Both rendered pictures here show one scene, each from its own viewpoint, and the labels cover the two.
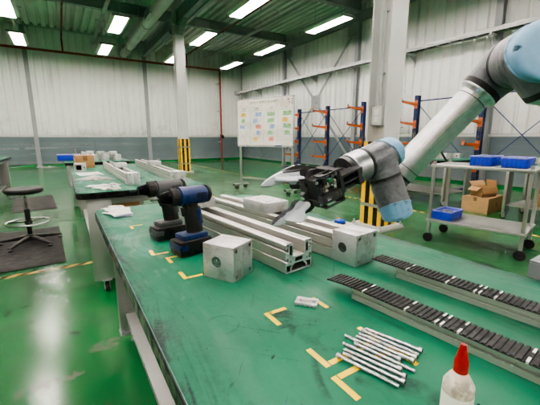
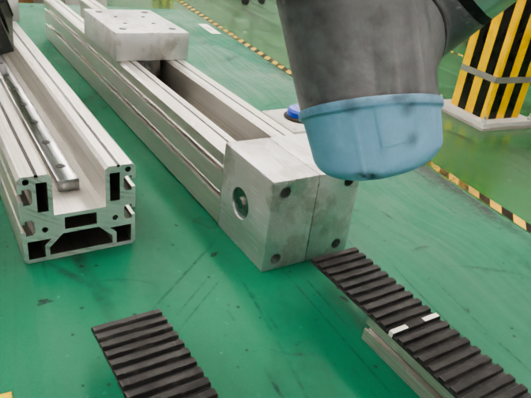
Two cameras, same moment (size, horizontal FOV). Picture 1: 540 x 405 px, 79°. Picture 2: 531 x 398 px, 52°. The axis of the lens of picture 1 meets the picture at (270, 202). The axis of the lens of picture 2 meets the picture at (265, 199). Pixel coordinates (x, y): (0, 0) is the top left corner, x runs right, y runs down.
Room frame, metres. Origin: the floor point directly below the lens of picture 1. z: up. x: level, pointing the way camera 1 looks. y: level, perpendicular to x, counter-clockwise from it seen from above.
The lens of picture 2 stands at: (0.48, -0.27, 1.08)
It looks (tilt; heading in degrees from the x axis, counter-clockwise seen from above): 28 degrees down; 4
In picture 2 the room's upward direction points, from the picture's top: 8 degrees clockwise
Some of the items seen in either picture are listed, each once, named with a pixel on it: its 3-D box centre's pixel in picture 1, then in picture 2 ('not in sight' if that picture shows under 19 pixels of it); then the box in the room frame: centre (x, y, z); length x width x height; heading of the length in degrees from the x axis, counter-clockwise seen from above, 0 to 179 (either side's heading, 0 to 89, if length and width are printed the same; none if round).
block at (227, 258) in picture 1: (231, 255); not in sight; (0.86, 0.11, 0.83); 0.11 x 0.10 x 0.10; 151
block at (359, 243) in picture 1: (356, 243); (295, 196); (0.97, -0.27, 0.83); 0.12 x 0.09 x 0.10; 129
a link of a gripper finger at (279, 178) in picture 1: (286, 180); not in sight; (0.65, -0.03, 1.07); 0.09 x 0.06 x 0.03; 120
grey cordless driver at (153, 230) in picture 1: (159, 210); not in sight; (1.17, 0.40, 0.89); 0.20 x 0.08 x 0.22; 131
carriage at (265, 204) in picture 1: (264, 206); (134, 42); (1.31, 0.02, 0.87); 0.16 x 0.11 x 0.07; 39
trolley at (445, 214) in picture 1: (476, 198); not in sight; (3.46, -2.22, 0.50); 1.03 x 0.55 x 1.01; 44
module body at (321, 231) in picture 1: (265, 218); (133, 73); (1.31, 0.02, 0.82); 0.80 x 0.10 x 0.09; 39
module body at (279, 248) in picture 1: (225, 226); (4, 78); (1.19, 0.17, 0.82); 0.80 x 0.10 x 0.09; 39
